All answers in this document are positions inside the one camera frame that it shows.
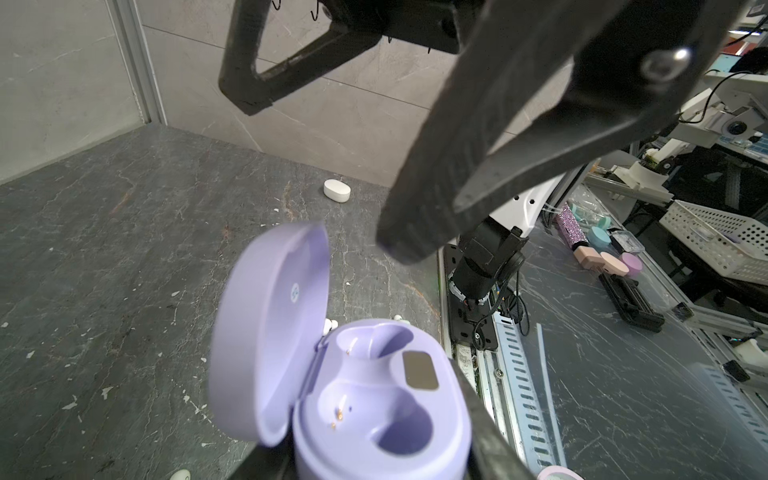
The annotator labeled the purple earbud charging case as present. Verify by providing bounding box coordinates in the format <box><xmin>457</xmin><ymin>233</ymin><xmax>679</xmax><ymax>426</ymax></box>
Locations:
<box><xmin>208</xmin><ymin>222</ymin><xmax>471</xmax><ymax>479</ymax></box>

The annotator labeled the pink round clock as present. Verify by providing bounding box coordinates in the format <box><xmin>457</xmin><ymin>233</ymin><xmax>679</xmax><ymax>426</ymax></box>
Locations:
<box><xmin>536</xmin><ymin>465</ymin><xmax>584</xmax><ymax>480</ymax></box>

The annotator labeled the white plastic basket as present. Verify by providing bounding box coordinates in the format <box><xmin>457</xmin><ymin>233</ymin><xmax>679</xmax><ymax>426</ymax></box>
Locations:
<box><xmin>659</xmin><ymin>200</ymin><xmax>767</xmax><ymax>286</ymax></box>

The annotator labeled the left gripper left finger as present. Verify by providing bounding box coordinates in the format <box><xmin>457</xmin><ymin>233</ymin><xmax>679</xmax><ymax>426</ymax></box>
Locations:
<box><xmin>228</xmin><ymin>440</ymin><xmax>294</xmax><ymax>480</ymax></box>

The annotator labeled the green earbud near front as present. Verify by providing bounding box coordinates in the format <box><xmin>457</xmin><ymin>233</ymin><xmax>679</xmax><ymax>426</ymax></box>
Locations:
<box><xmin>170</xmin><ymin>469</ymin><xmax>191</xmax><ymax>480</ymax></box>

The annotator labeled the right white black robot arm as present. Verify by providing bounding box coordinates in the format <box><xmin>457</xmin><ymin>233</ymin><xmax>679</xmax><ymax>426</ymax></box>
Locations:
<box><xmin>219</xmin><ymin>1</ymin><xmax>748</xmax><ymax>300</ymax></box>

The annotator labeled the white earbud charging case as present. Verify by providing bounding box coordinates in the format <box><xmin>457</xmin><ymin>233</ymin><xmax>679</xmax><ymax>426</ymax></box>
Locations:
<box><xmin>323</xmin><ymin>179</ymin><xmax>351</xmax><ymax>203</ymax></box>

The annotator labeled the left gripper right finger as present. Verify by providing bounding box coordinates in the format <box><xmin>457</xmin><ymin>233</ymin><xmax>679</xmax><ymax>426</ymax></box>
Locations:
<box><xmin>450</xmin><ymin>360</ymin><xmax>535</xmax><ymax>480</ymax></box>

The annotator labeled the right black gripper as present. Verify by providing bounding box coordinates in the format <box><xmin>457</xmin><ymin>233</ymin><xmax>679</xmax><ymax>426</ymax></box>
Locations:
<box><xmin>218</xmin><ymin>0</ymin><xmax>749</xmax><ymax>264</ymax></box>

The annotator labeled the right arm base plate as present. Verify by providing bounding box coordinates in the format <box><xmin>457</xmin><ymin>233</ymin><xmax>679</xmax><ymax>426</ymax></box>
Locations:
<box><xmin>448</xmin><ymin>290</ymin><xmax>530</xmax><ymax>351</ymax></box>

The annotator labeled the white earbud right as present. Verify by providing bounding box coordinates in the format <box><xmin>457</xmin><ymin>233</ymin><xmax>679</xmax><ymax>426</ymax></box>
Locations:
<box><xmin>323</xmin><ymin>318</ymin><xmax>338</xmax><ymax>335</ymax></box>

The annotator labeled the pink glitter tube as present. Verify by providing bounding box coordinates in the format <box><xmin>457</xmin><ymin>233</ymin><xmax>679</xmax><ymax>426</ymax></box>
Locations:
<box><xmin>555</xmin><ymin>204</ymin><xmax>589</xmax><ymax>250</ymax></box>

